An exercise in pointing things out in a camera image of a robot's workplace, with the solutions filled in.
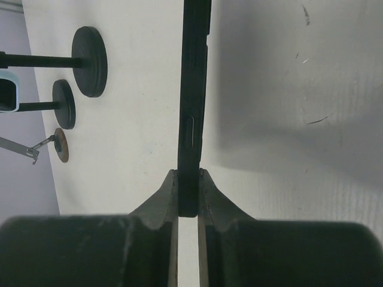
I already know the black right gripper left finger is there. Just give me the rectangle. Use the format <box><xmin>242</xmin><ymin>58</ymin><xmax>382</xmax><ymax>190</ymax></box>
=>
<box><xmin>1</xmin><ymin>170</ymin><xmax>178</xmax><ymax>286</ymax></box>

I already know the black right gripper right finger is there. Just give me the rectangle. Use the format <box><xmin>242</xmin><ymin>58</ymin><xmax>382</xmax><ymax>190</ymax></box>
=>
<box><xmin>198</xmin><ymin>170</ymin><xmax>382</xmax><ymax>286</ymax></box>

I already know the black round-base phone stand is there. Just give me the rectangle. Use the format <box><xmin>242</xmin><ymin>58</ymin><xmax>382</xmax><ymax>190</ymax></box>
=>
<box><xmin>1</xmin><ymin>26</ymin><xmax>108</xmax><ymax>97</ymax></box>
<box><xmin>17</xmin><ymin>79</ymin><xmax>76</xmax><ymax>130</ymax></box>

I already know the black phone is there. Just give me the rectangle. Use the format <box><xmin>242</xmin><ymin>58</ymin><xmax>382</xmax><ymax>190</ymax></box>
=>
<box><xmin>177</xmin><ymin>1</ymin><xmax>212</xmax><ymax>218</ymax></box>

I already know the small metal folding phone stand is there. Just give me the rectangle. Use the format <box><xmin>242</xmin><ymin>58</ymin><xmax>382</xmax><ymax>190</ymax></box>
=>
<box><xmin>1</xmin><ymin>128</ymin><xmax>69</xmax><ymax>164</ymax></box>

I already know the phone in light blue case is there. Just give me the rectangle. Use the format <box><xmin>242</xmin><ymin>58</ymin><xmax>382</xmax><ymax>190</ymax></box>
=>
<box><xmin>1</xmin><ymin>69</ymin><xmax>20</xmax><ymax>113</ymax></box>

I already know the aluminium frame rail left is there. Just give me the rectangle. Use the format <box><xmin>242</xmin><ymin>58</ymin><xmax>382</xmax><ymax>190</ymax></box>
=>
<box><xmin>0</xmin><ymin>0</ymin><xmax>24</xmax><ymax>14</ymax></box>

